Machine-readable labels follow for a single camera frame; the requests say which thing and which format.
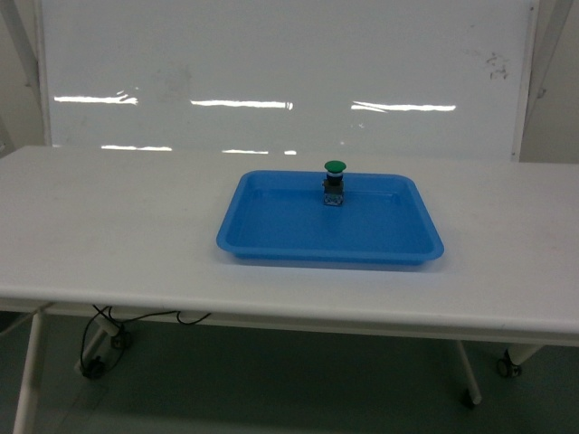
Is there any white glossy whiteboard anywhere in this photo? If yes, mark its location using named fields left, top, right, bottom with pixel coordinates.
left=37, top=1, right=536, bottom=160

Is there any black cable under table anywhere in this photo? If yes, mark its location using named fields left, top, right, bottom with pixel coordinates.
left=79, top=305, right=213, bottom=379

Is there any white folding table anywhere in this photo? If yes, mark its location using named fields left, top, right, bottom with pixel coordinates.
left=1, top=146, right=578, bottom=433

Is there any green mushroom push button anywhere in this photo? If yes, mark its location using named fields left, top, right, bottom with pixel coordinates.
left=322, top=160, right=346, bottom=206

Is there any blue plastic tray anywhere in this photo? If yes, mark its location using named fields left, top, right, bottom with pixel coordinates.
left=216, top=170, right=444, bottom=266

